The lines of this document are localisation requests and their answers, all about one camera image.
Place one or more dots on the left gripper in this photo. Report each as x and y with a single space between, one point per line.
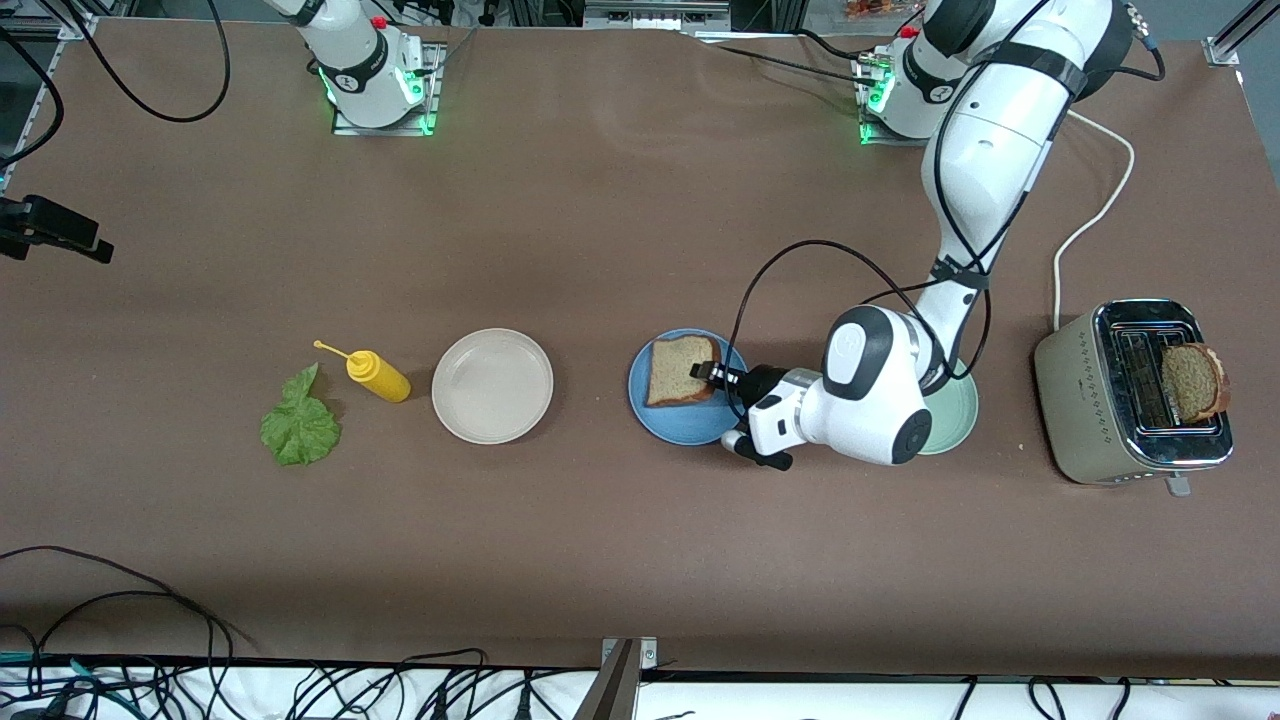
762 382

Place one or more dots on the orange packet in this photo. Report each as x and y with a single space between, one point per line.
875 8

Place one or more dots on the grey metal box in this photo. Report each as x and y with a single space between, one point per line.
655 15

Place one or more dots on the metal table bracket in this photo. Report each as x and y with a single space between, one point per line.
620 690

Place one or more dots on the brown bread slice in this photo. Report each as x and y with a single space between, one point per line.
1195 385
675 372

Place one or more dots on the aluminium frame rail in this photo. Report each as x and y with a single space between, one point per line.
78 28

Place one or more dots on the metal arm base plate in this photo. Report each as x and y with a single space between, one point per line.
436 100
880 140

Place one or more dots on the beige chrome toaster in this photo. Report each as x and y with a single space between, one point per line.
1075 400

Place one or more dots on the blue round plate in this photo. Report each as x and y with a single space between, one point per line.
680 425

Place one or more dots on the light green round plate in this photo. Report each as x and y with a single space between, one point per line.
960 420

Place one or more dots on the aluminium frame profile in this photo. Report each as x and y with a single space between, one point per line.
1225 45

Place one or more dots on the green lettuce leaf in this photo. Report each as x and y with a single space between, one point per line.
300 425

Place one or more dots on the beige round plate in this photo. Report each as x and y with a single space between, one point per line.
492 386

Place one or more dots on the yellow squeeze sauce bottle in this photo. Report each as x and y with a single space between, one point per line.
380 377

